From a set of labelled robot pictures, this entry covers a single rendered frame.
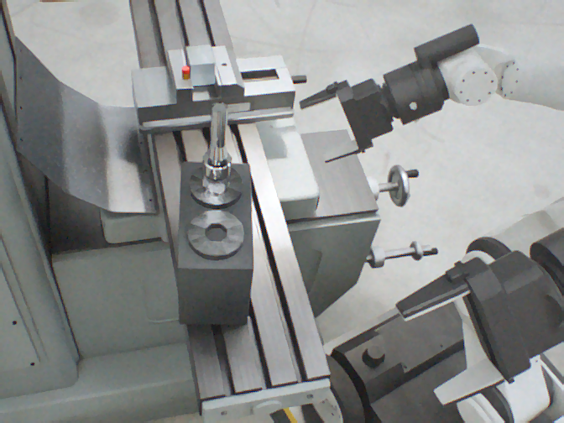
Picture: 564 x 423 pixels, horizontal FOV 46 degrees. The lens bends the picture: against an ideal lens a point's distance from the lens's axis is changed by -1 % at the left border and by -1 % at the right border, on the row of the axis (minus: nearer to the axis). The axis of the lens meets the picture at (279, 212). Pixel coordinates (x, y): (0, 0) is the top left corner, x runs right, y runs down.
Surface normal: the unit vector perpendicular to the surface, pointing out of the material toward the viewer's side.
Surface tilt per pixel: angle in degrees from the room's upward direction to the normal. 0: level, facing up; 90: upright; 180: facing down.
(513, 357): 57
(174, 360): 0
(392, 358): 0
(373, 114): 71
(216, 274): 90
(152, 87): 0
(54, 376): 79
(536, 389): 41
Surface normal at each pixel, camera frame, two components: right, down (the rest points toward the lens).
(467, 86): 0.07, 0.56
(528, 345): 0.18, 0.34
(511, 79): -0.98, -0.12
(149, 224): 0.23, 0.79
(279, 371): 0.11, -0.60
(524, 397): 0.42, 0.02
